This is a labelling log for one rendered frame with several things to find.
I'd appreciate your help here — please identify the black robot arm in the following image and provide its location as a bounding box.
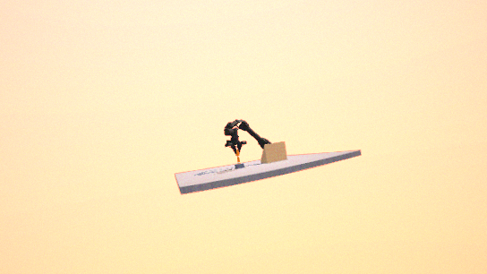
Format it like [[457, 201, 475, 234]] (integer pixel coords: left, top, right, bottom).
[[224, 119, 271, 149]]

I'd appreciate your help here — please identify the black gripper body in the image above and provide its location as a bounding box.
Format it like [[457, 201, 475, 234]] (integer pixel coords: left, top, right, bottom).
[[225, 135, 247, 147]]

